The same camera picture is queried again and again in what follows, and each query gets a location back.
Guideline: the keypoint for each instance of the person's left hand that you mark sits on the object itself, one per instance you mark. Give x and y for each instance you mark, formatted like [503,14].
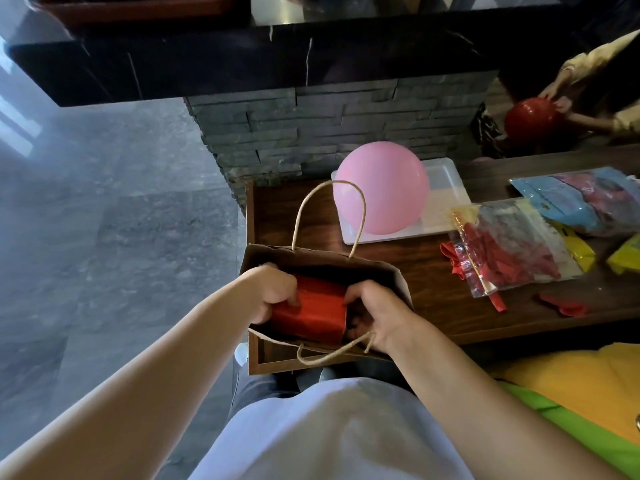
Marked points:
[267,289]

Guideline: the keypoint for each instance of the person's right hand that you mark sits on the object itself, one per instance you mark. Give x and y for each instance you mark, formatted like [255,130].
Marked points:
[387,319]

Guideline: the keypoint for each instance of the person's left fingers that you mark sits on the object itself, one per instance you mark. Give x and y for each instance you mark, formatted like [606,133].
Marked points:
[290,294]

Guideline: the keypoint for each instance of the person's right thumb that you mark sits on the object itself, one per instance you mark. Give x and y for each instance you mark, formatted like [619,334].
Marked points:
[359,294]

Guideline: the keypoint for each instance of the person's right forearm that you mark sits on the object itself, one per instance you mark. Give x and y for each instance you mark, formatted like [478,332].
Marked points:
[480,409]

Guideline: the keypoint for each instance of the person's left forearm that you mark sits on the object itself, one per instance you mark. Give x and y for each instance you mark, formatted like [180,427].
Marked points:
[130,389]

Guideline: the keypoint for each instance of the brown paper bag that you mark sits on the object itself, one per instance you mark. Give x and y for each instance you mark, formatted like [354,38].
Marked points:
[395,284]

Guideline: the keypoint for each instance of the white shoe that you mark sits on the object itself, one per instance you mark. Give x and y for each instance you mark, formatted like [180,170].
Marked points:
[242,354]
[327,373]

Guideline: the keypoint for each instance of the loose red uninflated balloon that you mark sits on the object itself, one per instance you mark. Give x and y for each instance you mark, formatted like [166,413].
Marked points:
[497,302]
[452,259]
[562,304]

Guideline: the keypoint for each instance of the grey trousers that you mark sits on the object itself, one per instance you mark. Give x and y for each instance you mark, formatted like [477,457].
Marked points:
[255,394]

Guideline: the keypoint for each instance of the pink balloon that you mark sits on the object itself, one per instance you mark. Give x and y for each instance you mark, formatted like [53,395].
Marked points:
[382,187]

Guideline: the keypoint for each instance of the white plastic tray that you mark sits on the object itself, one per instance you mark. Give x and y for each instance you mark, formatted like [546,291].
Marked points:
[447,199]

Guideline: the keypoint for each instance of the white shirt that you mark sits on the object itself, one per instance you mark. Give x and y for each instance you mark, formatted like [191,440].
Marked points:
[330,434]

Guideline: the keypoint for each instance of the clear packet of red balloons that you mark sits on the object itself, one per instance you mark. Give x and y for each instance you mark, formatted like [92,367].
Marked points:
[515,244]

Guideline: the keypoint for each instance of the patterned dark bag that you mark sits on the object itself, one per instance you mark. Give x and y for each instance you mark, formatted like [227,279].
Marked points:
[487,129]

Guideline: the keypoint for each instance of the yellow balloon packet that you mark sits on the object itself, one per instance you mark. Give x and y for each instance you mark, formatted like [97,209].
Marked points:
[580,249]
[627,254]

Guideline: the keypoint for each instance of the black marble counter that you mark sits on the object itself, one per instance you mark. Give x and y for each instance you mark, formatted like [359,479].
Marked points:
[250,59]

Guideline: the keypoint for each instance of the yellow cloth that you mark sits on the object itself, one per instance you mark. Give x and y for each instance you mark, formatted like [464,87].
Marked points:
[585,384]

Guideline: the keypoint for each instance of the round red balloon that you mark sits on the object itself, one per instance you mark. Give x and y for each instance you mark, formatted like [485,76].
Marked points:
[530,119]

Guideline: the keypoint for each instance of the blue packet of balloons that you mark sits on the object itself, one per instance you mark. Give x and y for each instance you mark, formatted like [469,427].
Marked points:
[585,199]

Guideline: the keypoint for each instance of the green cloth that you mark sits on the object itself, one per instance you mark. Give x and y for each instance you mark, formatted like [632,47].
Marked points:
[595,439]

